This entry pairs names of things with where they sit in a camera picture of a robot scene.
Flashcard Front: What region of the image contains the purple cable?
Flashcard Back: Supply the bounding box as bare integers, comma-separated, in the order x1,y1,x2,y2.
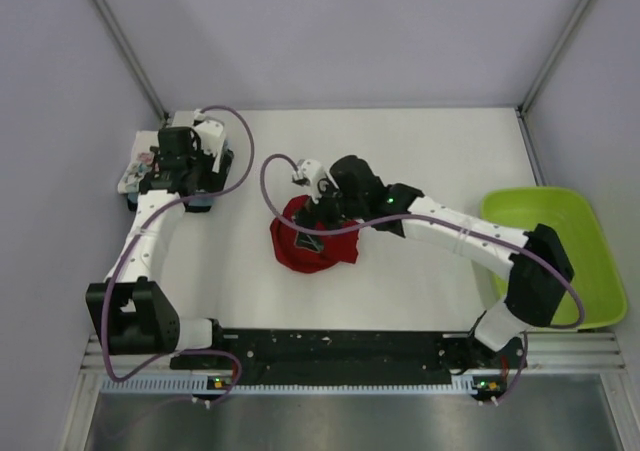
261,154,586,405
102,104,257,407

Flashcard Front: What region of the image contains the right corner aluminium post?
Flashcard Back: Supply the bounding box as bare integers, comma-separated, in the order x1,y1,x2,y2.
517,0,598,117

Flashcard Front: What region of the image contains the green plastic bin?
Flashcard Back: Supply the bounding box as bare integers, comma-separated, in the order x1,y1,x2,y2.
480,186,628,330

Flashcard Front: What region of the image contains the white slotted cable duct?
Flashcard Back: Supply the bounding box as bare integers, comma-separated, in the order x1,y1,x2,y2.
100,374,502,397

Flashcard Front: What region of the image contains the red t shirt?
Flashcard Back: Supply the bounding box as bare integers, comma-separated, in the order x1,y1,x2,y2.
270,218,359,274

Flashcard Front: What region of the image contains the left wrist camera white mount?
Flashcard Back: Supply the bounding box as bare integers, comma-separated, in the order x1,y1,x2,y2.
194,109,227,173

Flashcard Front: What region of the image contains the left corner aluminium post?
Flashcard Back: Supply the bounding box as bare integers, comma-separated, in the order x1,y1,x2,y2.
88,0,167,121

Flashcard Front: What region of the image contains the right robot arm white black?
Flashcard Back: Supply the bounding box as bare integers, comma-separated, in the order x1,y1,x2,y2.
296,155,574,367

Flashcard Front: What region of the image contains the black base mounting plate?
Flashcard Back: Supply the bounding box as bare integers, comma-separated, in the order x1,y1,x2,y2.
169,326,529,385

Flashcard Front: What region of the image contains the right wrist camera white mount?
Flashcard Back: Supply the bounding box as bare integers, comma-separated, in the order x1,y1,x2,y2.
292,159,339,204

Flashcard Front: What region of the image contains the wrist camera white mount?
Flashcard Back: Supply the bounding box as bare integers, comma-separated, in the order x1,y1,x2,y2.
292,159,339,204
194,109,227,173

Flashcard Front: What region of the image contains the white floral folded t shirt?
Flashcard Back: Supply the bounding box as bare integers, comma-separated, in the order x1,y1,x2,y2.
117,131,159,195

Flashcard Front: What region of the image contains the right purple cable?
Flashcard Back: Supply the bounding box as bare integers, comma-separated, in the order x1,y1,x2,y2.
261,154,586,405

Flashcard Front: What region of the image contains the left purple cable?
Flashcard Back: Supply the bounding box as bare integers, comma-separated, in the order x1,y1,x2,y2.
102,104,257,407

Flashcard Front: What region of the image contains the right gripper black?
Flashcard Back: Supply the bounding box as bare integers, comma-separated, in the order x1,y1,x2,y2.
294,175,367,252

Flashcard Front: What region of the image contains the corner aluminium post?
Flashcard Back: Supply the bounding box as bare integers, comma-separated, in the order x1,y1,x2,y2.
88,0,167,121
517,0,598,117

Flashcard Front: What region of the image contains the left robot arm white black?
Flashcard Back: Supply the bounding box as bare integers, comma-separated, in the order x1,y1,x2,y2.
85,121,233,368

